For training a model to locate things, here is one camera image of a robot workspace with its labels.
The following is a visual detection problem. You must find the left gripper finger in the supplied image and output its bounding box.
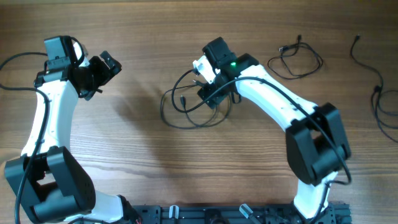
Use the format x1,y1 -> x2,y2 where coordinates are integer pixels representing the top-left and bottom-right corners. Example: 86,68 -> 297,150
79,89 -> 103,101
100,50 -> 122,77

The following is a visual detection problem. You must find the long black USB cable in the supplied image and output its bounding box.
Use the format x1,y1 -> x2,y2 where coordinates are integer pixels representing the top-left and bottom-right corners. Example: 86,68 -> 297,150
160,79 -> 233,130

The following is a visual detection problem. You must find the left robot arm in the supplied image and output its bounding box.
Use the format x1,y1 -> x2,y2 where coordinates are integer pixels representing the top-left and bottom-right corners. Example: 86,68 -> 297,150
4,35 -> 134,223

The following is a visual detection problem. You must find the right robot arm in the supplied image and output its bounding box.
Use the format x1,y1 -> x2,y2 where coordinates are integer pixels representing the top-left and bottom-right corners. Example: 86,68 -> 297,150
193,37 -> 352,223

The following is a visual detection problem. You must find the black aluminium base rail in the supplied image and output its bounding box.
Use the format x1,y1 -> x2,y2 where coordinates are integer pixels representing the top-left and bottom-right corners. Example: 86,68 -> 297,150
134,203 -> 353,224

